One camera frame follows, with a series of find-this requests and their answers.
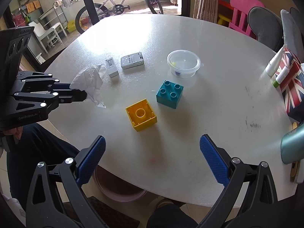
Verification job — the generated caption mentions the white tissue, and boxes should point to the white tissue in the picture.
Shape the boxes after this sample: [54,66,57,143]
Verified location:
[70,64,107,108]

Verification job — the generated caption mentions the small white charger block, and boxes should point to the small white charger block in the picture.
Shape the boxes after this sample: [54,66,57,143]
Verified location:
[106,58,119,78]

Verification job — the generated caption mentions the white adapter box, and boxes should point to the white adapter box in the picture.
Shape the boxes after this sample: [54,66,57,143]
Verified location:
[121,52,144,70]

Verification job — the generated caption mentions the yellow toy brick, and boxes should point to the yellow toy brick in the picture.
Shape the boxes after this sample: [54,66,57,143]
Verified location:
[126,99,157,132]

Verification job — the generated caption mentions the teal toy brick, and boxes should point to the teal toy brick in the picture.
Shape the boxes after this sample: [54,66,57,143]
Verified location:
[156,80,183,109]

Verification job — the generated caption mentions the clear plastic bowl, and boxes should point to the clear plastic bowl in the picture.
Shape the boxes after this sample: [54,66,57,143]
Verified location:
[167,49,203,78]

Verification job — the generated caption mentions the pink trash bin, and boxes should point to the pink trash bin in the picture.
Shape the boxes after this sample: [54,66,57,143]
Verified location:
[92,165,147,203]

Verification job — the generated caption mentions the person left hand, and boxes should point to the person left hand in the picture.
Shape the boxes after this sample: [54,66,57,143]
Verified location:
[3,127,23,145]

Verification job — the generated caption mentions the white plastic chair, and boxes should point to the white plastic chair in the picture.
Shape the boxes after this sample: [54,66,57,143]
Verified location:
[29,21,67,54]

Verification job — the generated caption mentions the teal thermos bottle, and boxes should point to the teal thermos bottle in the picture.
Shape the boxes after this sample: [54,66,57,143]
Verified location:
[280,123,304,165]

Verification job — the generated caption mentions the pink white bicycle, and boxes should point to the pink white bicycle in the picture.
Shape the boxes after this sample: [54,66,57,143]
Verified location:
[75,0,164,35]

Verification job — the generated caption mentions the union jack tissue box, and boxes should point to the union jack tissue box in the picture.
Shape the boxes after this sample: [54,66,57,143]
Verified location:
[275,47,303,123]

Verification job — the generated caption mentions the white green-capped tube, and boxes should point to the white green-capped tube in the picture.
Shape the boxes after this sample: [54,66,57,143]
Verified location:
[273,66,289,88]

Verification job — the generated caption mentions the white cream tube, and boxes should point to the white cream tube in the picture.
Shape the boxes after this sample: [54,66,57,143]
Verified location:
[265,44,286,77]

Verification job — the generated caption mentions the patterned curtain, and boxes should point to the patterned curtain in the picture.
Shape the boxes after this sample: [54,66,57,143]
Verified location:
[193,0,218,23]

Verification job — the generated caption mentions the grey sofa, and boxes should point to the grey sofa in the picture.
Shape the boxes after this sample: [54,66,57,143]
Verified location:
[247,7,303,54]

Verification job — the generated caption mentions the yellow kids stool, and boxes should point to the yellow kids stool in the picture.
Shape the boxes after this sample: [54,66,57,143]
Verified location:
[217,14,231,27]

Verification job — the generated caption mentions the red kids table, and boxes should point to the red kids table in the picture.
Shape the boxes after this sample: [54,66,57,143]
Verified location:
[218,0,234,18]

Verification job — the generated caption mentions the pink kids chair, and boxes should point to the pink kids chair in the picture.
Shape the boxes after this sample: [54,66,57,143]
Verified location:
[228,0,264,39]

